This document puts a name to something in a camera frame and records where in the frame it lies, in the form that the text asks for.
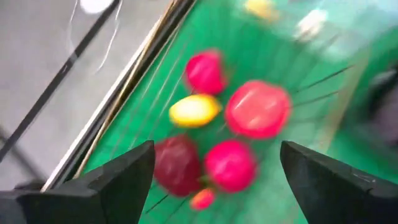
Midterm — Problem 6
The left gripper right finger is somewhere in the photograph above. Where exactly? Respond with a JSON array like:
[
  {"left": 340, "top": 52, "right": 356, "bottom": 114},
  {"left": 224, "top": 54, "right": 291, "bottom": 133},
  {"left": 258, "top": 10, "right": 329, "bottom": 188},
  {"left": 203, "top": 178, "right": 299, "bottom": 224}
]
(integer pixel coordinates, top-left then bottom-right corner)
[{"left": 279, "top": 141, "right": 398, "bottom": 224}]

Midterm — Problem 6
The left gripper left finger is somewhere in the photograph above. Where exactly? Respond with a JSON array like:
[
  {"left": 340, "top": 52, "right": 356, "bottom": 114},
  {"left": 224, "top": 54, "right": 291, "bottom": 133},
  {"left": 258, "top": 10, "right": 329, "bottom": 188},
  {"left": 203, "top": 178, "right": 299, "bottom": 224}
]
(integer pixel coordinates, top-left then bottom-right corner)
[{"left": 0, "top": 140, "right": 155, "bottom": 224}]

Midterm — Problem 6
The large dark red tomato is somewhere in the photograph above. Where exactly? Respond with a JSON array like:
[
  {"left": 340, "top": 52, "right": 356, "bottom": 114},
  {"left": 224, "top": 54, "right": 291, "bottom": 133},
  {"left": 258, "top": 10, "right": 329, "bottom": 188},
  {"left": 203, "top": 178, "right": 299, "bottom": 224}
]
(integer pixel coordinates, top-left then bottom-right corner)
[{"left": 154, "top": 134, "right": 203, "bottom": 197}]

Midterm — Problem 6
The red round fruit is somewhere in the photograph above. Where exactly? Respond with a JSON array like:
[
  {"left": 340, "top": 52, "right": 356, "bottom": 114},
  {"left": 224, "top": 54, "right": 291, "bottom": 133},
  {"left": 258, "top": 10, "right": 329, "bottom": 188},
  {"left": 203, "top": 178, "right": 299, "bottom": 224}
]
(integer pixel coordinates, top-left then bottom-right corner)
[
  {"left": 203, "top": 139, "right": 259, "bottom": 194},
  {"left": 185, "top": 49, "right": 228, "bottom": 96}
]

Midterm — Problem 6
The small red tomato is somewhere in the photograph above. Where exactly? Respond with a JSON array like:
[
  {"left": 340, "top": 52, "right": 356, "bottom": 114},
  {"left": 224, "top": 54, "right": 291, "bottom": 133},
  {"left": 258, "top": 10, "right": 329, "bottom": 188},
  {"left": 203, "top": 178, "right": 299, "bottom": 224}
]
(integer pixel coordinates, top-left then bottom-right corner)
[{"left": 189, "top": 187, "right": 217, "bottom": 212}]

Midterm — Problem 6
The large shiny red apple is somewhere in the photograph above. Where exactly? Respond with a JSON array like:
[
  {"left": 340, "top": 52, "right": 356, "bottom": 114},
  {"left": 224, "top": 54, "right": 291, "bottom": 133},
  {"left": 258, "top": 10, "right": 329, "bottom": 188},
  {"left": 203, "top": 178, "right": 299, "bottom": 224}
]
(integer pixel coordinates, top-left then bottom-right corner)
[{"left": 224, "top": 80, "right": 293, "bottom": 140}]

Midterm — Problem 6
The yellow lemon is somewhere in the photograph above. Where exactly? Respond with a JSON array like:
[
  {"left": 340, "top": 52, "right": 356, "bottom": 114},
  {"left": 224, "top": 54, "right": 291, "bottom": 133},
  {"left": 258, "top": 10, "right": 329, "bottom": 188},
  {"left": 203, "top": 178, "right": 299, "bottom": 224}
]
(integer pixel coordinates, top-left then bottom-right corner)
[{"left": 169, "top": 93, "right": 223, "bottom": 129}]

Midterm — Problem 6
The small yellow corn cob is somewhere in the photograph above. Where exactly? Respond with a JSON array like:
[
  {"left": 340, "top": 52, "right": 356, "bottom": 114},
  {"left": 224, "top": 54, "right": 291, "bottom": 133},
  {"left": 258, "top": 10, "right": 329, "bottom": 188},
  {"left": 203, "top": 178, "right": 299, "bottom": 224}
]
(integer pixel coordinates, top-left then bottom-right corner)
[{"left": 243, "top": 0, "right": 280, "bottom": 22}]

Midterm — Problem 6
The green table mat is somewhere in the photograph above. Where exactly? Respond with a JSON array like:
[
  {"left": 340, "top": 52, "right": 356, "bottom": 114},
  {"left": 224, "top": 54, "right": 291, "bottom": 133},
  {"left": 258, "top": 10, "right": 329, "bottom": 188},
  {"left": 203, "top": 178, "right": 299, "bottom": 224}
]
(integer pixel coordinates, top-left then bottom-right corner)
[{"left": 82, "top": 0, "right": 398, "bottom": 224}]

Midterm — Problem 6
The black aluminium table frame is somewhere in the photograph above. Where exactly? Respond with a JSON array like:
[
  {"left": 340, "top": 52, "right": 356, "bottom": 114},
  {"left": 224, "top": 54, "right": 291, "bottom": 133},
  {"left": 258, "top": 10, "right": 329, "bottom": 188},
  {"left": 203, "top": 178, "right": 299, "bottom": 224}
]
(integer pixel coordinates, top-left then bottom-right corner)
[{"left": 40, "top": 0, "right": 197, "bottom": 192}]

